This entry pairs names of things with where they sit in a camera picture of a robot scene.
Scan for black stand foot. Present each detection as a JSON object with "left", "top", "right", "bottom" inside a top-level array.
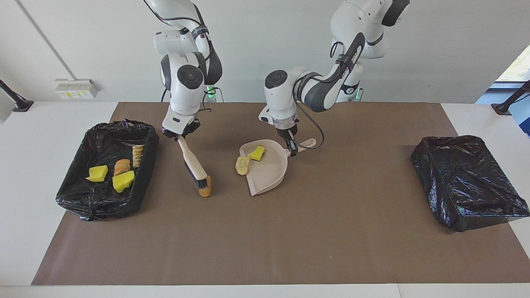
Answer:
[
  {"left": 491, "top": 80, "right": 530, "bottom": 115},
  {"left": 0, "top": 79, "right": 34, "bottom": 112}
]

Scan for beige plastic dustpan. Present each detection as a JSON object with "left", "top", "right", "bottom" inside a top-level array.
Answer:
[{"left": 239, "top": 138, "right": 317, "bottom": 197}]

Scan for grey wall conduit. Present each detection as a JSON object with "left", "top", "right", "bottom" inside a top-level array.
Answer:
[{"left": 16, "top": 0, "right": 70, "bottom": 81}]

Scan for white wall socket box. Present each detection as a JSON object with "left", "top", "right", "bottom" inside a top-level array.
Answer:
[{"left": 55, "top": 79, "right": 100, "bottom": 99}]

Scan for black bag-lined bin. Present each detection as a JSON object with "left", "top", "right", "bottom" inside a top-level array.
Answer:
[
  {"left": 411, "top": 135, "right": 530, "bottom": 232},
  {"left": 55, "top": 119, "right": 160, "bottom": 221}
]

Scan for brown paper table mat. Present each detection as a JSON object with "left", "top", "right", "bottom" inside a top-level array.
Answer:
[{"left": 32, "top": 102, "right": 530, "bottom": 285}]

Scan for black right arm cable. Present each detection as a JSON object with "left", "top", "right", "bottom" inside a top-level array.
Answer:
[{"left": 143, "top": 0, "right": 216, "bottom": 113}]

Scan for beige hand brush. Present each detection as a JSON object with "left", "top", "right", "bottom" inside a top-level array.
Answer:
[{"left": 177, "top": 136, "right": 209, "bottom": 192}]

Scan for green and yellow sponge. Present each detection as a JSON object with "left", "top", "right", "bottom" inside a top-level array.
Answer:
[{"left": 85, "top": 165, "right": 109, "bottom": 183}]

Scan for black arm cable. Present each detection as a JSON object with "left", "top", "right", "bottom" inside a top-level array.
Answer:
[
  {"left": 292, "top": 33, "right": 367, "bottom": 150},
  {"left": 143, "top": 0, "right": 216, "bottom": 113}
]

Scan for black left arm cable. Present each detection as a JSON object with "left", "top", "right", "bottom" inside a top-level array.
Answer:
[{"left": 292, "top": 33, "right": 367, "bottom": 150}]

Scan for brown bread roll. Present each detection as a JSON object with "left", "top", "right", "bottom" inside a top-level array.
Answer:
[{"left": 198, "top": 175, "right": 212, "bottom": 198}]

